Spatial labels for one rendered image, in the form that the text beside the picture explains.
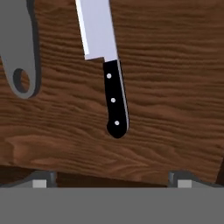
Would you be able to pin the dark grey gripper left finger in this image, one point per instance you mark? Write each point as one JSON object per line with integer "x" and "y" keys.
{"x": 43, "y": 178}

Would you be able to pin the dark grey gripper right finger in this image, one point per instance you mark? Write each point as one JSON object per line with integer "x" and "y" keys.
{"x": 180, "y": 177}

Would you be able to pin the brown wooden cutting board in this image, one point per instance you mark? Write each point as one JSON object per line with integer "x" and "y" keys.
{"x": 163, "y": 96}

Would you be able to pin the grey utensil with hole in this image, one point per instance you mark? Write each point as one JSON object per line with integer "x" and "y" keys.
{"x": 20, "y": 43}

